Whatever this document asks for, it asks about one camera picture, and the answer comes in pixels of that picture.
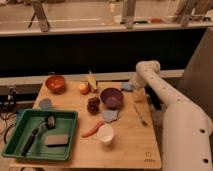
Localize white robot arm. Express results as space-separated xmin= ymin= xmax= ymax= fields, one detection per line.
xmin=132 ymin=60 xmax=213 ymax=171

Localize white plastic cup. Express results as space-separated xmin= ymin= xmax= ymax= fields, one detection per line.
xmin=97 ymin=125 xmax=114 ymax=145

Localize blue-grey small cup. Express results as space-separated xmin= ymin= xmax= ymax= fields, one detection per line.
xmin=38 ymin=98 xmax=52 ymax=109

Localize grey scrub sponge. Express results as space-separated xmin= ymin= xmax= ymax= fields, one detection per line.
xmin=44 ymin=134 xmax=69 ymax=146

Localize metal fork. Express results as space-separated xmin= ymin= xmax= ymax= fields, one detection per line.
xmin=134 ymin=104 xmax=147 ymax=126

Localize purple bowl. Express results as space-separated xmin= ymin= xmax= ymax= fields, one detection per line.
xmin=100 ymin=88 xmax=123 ymax=109

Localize brown pine cone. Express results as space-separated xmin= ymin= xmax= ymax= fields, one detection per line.
xmin=87 ymin=97 xmax=100 ymax=114

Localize yellow corn cob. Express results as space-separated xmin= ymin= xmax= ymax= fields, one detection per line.
xmin=86 ymin=72 xmax=98 ymax=92

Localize orange apple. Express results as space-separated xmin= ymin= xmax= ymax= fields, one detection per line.
xmin=78 ymin=83 xmax=90 ymax=95

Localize orange carrot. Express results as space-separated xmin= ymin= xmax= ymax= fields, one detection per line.
xmin=81 ymin=121 xmax=104 ymax=138

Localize green plastic tray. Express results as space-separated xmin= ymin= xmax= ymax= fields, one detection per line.
xmin=2 ymin=109 xmax=78 ymax=161

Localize orange bowl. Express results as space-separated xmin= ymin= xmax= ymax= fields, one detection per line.
xmin=45 ymin=75 xmax=65 ymax=93

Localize black dish brush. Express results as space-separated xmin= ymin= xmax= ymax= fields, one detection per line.
xmin=21 ymin=115 xmax=56 ymax=156

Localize black cables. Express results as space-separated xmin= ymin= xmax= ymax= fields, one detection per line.
xmin=0 ymin=85 xmax=21 ymax=145

